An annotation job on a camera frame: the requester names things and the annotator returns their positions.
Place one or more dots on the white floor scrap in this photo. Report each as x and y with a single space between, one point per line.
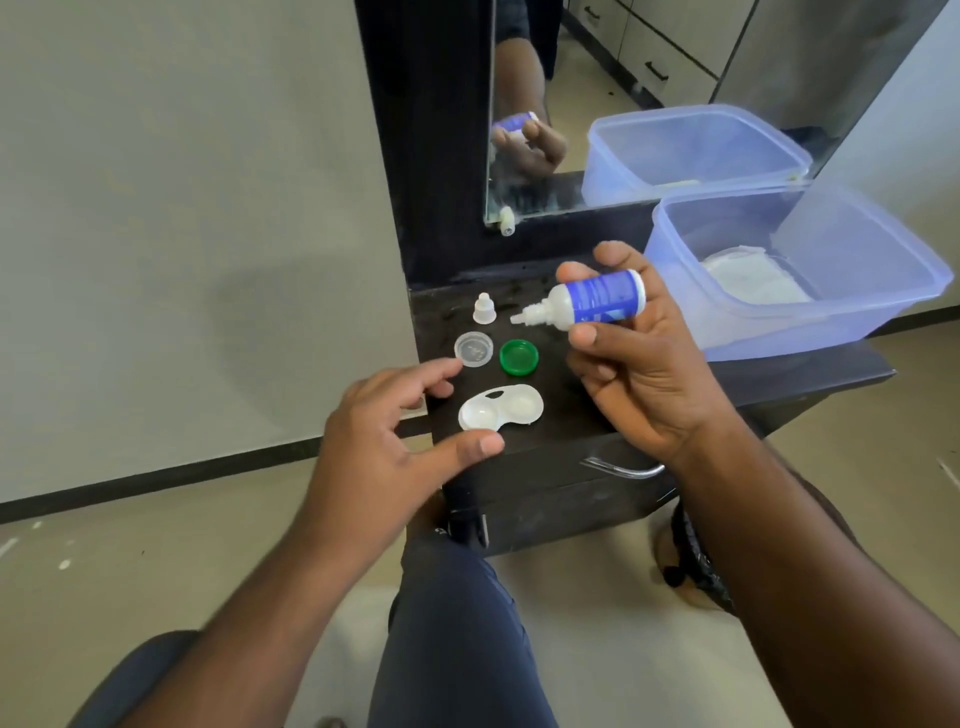
948 472
7 546

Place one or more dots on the person's left forearm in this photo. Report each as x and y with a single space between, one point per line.
262 630

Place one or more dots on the grey trousers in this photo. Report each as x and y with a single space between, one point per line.
457 645

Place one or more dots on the white contact lens case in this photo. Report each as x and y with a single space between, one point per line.
517 409

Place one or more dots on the white clear lens cap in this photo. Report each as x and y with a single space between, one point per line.
474 349

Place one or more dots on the person's right forearm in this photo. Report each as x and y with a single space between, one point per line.
825 600

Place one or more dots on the small white bottle cap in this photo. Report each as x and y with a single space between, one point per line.
484 309

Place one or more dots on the dresser mirror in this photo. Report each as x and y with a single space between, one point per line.
675 45

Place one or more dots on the person's right hand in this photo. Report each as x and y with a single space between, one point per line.
652 390

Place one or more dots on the stack of white tissues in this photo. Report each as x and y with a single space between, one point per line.
757 277

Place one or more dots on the person's foot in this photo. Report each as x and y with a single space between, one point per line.
427 521

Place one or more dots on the black lined trash bin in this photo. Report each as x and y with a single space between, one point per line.
697 562

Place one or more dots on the blue white solution bottle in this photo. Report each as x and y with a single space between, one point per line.
600 296

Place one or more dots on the person's left hand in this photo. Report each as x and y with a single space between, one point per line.
367 472

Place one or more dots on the green lens cap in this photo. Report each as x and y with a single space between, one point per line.
519 357

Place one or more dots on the black dresser cabinet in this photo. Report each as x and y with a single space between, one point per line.
540 510

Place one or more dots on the clear blue plastic container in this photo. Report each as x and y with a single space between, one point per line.
862 255

